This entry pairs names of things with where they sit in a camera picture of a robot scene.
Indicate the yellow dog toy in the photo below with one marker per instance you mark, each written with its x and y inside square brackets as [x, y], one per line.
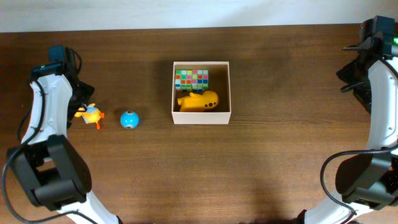
[195, 102]

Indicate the rubiks cube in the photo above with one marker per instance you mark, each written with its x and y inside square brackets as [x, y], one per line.
[183, 80]
[200, 80]

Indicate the blue ball toy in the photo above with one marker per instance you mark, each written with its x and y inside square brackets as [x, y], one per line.
[129, 120]

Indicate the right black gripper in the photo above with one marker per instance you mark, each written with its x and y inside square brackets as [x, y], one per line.
[349, 74]

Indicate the beige open cardboard box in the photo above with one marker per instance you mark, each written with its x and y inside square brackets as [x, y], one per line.
[219, 82]

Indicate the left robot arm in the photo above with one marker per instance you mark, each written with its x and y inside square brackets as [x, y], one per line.
[50, 171]

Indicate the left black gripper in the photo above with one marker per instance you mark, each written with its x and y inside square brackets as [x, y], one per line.
[90, 93]

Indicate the yellow duck toy blue cap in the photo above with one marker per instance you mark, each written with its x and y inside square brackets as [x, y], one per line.
[90, 114]

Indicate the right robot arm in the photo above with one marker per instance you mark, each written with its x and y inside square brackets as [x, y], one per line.
[362, 181]

